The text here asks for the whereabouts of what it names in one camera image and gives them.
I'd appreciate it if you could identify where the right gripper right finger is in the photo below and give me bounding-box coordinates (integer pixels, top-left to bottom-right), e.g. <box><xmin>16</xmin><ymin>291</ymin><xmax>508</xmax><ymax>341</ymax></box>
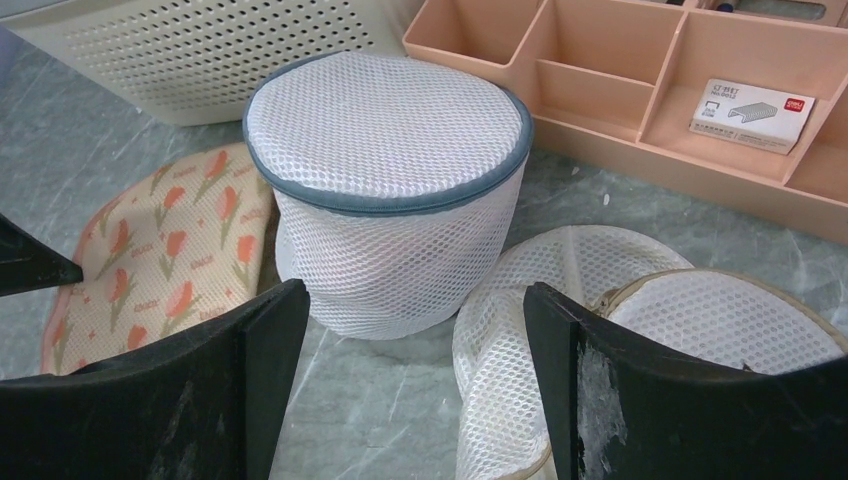
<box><xmin>523</xmin><ymin>283</ymin><xmax>847</xmax><ymax>479</ymax></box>

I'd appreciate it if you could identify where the cream plastic laundry basket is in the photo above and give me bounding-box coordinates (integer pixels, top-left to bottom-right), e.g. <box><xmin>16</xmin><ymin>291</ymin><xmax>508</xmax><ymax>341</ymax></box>
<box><xmin>1</xmin><ymin>0</ymin><xmax>421</xmax><ymax>126</ymax></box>

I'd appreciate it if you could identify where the white mesh cylinder laundry bag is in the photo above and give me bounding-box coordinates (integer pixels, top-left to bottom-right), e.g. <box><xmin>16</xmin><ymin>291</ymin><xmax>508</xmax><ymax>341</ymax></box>
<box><xmin>242</xmin><ymin>51</ymin><xmax>534</xmax><ymax>341</ymax></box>

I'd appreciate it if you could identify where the floral pink laundry bag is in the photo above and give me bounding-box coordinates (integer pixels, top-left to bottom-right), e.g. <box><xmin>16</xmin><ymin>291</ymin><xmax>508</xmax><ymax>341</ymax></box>
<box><xmin>41</xmin><ymin>143</ymin><xmax>275</xmax><ymax>375</ymax></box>

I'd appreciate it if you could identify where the orange desk file organizer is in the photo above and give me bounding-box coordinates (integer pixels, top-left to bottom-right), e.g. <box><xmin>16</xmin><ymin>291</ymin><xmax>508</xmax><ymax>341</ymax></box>
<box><xmin>403</xmin><ymin>0</ymin><xmax>847</xmax><ymax>243</ymax></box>

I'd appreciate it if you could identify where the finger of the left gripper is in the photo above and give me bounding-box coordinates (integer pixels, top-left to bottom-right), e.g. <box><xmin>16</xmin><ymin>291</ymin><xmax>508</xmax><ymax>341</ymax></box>
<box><xmin>1</xmin><ymin>215</ymin><xmax>84</xmax><ymax>297</ymax></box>

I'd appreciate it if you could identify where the small white label card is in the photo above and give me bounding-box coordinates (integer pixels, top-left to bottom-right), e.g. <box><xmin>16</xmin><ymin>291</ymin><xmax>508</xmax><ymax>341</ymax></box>
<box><xmin>689</xmin><ymin>79</ymin><xmax>817</xmax><ymax>155</ymax></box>

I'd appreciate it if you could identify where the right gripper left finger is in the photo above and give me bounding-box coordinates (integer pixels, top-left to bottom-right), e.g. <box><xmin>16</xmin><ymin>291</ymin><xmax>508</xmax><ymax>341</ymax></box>
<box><xmin>1</xmin><ymin>279</ymin><xmax>310</xmax><ymax>479</ymax></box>

